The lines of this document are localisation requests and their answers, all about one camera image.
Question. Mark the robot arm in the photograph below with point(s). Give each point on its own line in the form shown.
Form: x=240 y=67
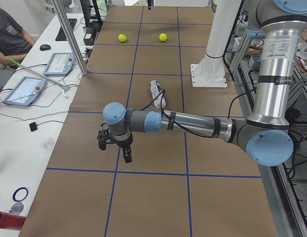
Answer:
x=264 y=134

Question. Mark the small black square pad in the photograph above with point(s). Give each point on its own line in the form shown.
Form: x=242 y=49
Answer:
x=33 y=126

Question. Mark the red cylinder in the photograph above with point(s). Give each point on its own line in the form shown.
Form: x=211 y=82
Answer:
x=11 y=221

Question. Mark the near blue teach pendant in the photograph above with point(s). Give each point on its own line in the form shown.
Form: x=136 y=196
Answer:
x=25 y=92

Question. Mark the aluminium frame post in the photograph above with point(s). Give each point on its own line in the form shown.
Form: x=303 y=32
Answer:
x=64 y=22

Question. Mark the clear tennis ball tube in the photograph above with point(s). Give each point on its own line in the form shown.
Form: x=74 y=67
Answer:
x=157 y=94

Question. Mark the blue tape roll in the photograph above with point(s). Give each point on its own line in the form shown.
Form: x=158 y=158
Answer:
x=20 y=194

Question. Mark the brown paper table cover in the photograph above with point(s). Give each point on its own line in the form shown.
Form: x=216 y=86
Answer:
x=178 y=184

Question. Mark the seated person grey shirt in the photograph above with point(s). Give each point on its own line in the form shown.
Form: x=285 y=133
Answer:
x=15 y=42

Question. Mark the black computer mouse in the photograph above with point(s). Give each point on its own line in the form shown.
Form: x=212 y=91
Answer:
x=45 y=47

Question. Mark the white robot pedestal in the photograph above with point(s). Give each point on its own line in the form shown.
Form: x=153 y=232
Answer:
x=210 y=71

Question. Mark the yellow tennis ball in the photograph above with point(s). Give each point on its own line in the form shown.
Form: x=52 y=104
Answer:
x=163 y=37
x=122 y=38

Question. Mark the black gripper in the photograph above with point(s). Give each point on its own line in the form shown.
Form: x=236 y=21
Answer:
x=124 y=142

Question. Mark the metal rod green handle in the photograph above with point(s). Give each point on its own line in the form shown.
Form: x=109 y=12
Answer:
x=37 y=74

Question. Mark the black power box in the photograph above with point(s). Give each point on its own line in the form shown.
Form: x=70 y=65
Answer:
x=90 y=34

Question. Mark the far blue teach pendant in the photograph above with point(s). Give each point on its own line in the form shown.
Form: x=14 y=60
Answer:
x=59 y=64

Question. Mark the blue teach pendant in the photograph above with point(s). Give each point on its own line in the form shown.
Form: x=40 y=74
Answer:
x=25 y=92
x=59 y=64

